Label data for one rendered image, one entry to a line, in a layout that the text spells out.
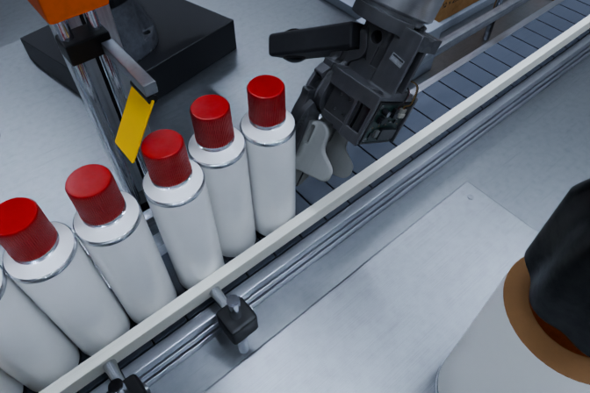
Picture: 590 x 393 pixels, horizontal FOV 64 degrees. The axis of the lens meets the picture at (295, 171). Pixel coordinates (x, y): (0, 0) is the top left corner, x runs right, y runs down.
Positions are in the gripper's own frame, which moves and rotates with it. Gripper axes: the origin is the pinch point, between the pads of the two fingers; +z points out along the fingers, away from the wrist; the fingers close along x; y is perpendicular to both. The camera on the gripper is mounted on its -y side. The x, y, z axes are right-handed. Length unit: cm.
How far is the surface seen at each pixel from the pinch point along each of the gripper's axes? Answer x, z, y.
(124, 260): -21.6, 3.7, 3.4
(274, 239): -4.8, 5.0, 4.6
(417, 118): 22.4, -6.6, 0.0
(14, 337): -28.8, 9.7, 2.9
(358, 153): 12.7, -1.0, -0.5
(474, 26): 29.7, -20.3, -2.7
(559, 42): 43.9, -23.0, 4.8
